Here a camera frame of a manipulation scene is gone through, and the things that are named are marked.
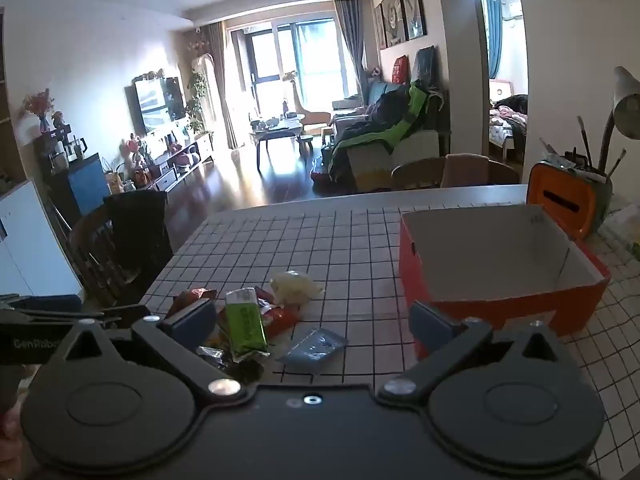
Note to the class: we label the television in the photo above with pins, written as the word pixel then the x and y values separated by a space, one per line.
pixel 157 102

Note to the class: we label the red cardboard box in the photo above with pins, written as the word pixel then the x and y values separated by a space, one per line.
pixel 500 280

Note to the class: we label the blue cabinet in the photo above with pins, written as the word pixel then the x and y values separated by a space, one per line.
pixel 87 185

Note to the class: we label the wooden dining chair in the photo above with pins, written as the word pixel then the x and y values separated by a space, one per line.
pixel 415 175
pixel 87 250

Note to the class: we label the grey curtain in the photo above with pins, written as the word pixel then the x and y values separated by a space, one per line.
pixel 350 50

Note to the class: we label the bed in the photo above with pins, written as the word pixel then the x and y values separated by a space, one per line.
pixel 510 120

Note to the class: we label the green and black jacket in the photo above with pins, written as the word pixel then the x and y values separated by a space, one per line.
pixel 385 120

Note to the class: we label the air conditioner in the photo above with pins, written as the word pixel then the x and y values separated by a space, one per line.
pixel 512 10

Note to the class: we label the small framed painting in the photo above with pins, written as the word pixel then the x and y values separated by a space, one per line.
pixel 380 27

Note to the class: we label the orange container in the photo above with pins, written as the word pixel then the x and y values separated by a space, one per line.
pixel 555 210

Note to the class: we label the green house plant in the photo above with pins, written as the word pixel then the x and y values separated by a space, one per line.
pixel 197 102

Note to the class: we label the coffee machine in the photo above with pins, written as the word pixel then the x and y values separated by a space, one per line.
pixel 57 147

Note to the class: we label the pale blue packet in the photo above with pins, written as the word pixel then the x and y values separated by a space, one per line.
pixel 312 350

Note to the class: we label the red flowers in vase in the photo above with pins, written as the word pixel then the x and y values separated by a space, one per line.
pixel 40 107

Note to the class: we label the black cloth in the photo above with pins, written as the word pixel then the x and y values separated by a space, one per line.
pixel 137 230

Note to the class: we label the dark silver foil snack packet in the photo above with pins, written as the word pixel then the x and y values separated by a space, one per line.
pixel 235 365

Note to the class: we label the paint brush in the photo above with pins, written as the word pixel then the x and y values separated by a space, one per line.
pixel 585 142
pixel 617 162

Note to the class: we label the white cabinet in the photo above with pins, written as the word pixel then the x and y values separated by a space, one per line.
pixel 30 240

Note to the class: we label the beige curtain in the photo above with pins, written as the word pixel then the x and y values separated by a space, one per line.
pixel 222 85

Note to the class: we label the coffee table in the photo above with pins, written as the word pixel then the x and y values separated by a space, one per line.
pixel 275 132

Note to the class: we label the blue curtain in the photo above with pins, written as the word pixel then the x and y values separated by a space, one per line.
pixel 493 35

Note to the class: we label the medium framed painting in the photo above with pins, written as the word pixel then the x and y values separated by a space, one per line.
pixel 393 17

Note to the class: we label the cream translucent snack packet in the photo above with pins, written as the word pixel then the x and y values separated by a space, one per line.
pixel 297 287

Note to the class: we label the large framed painting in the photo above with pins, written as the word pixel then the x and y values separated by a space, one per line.
pixel 412 5

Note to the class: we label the desk lamp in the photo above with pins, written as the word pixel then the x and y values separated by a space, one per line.
pixel 627 105

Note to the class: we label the dark red foil snack bag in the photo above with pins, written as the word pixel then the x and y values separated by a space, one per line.
pixel 192 296

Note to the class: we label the white and yellow armchair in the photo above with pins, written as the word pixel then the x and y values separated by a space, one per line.
pixel 410 160

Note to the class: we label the pink cloth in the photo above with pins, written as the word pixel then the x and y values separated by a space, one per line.
pixel 465 170

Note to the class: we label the green snack packet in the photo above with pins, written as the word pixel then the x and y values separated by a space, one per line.
pixel 245 322

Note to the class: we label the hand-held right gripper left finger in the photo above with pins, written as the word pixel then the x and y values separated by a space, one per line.
pixel 192 317

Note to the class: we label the television cabinet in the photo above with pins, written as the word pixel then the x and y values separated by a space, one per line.
pixel 197 147

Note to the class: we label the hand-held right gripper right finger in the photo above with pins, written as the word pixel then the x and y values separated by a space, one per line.
pixel 430 322

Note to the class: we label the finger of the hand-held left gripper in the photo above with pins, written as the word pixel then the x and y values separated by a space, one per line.
pixel 45 303
pixel 125 314

